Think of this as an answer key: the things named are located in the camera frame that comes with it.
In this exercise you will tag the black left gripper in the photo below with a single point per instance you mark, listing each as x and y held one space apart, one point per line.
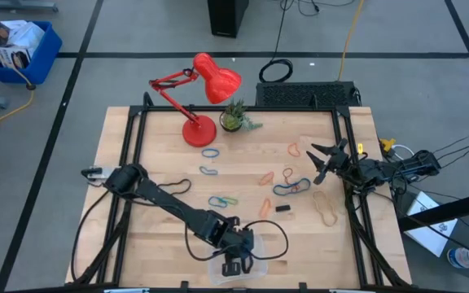
240 240

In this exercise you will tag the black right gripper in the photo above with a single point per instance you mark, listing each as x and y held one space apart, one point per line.
340 160

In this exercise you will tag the thin red rubber band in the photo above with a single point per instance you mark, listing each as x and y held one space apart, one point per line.
284 173

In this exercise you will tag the wide tan rubber band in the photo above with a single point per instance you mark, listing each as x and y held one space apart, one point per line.
316 201

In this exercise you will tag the wide blue rubber band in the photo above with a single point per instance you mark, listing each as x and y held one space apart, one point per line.
275 189

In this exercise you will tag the short black rubber band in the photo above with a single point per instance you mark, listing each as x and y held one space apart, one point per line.
282 208

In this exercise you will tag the thin blue rubber band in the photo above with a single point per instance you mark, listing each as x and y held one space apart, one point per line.
209 201
200 169
202 153

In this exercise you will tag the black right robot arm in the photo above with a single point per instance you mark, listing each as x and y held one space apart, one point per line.
413 164

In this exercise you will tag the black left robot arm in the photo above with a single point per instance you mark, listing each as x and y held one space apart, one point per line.
165 197

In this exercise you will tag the clear plastic bin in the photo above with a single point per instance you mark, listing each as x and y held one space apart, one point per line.
259 276

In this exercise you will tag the pale orange rubber band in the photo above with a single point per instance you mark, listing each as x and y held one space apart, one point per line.
261 181

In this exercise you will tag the yellow plastic clamp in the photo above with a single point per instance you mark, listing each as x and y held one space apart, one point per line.
387 143

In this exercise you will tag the potted succulent plant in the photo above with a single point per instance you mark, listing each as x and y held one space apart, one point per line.
231 121

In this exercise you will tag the red desk lamp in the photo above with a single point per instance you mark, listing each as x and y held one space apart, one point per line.
199 132

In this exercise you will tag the black metal bar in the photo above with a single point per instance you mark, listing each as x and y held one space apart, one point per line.
442 211

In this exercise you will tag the black computer tower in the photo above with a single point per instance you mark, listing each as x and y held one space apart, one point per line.
226 16

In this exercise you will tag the white plastic bottle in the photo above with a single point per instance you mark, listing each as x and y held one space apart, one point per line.
466 257

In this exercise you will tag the blue plastic storage tub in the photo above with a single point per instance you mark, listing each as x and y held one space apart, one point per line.
45 61

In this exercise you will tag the white printed cardboard box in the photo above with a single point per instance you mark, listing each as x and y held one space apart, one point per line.
6 30
12 57

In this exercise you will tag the black aluminium table frame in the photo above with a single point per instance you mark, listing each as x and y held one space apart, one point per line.
234 108

